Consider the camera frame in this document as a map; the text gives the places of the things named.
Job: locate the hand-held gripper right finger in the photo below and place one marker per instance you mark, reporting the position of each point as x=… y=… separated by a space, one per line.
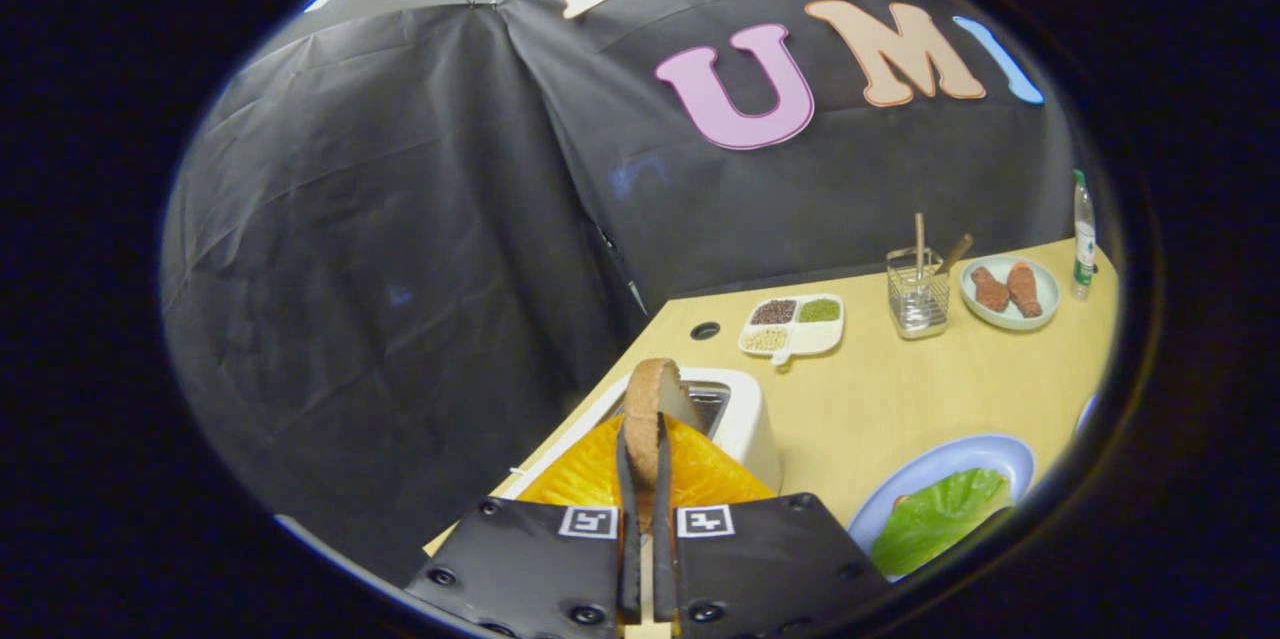
x=664 y=569

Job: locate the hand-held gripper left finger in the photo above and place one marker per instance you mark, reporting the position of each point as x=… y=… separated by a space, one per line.
x=630 y=569

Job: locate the brown bread slice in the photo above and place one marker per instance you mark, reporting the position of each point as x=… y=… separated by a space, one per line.
x=645 y=409

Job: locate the green lettuce leaf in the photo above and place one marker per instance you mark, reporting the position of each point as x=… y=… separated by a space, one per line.
x=935 y=519

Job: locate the white toaster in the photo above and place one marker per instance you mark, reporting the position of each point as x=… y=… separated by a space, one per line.
x=745 y=429

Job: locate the white divided dish with beans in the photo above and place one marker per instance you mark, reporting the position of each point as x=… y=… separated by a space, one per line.
x=800 y=339

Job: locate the blue plate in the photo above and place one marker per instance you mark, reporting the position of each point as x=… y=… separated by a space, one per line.
x=940 y=457

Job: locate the pale green plate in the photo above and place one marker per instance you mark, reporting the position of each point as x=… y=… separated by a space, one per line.
x=985 y=320

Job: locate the thin wooden stick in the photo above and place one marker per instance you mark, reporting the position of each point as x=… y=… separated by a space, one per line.
x=919 y=239

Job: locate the black backdrop cloth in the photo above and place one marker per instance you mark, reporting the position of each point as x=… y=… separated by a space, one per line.
x=400 y=219

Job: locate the wooden spoon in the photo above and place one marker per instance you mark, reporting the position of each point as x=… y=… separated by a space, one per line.
x=958 y=249

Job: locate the clear water bottle green cap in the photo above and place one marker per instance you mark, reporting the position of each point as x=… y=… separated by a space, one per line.
x=1083 y=249

